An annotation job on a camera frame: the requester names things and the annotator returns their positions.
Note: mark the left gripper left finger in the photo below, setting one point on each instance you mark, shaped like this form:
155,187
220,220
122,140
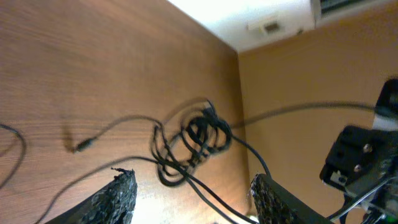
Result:
113,204

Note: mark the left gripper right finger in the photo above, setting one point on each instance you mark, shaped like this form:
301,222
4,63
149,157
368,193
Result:
275,205

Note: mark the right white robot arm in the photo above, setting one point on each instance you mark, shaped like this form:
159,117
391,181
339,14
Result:
362,163

